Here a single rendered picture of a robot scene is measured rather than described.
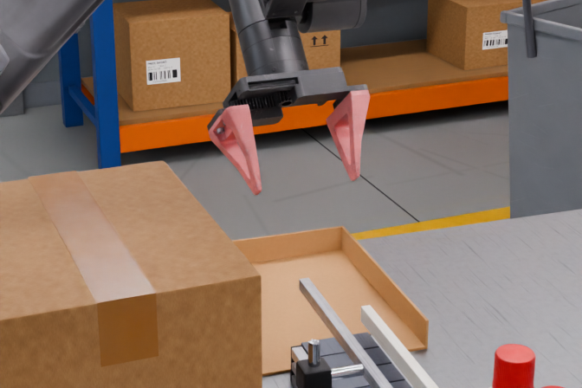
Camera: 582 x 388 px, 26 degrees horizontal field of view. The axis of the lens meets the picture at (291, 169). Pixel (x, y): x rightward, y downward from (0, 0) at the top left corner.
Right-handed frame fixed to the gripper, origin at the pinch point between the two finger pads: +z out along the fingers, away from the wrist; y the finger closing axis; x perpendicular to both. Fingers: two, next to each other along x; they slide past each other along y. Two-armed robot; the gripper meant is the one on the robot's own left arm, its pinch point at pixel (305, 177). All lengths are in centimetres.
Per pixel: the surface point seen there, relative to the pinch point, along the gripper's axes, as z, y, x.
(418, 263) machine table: -1, 37, 54
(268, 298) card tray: 1, 13, 53
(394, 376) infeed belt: 16.6, 15.5, 25.7
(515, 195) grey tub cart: -40, 139, 184
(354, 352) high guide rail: 14.5, 7.2, 15.6
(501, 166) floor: -71, 190, 268
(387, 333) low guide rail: 11.9, 16.2, 26.0
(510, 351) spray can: 20.3, 9.1, -11.0
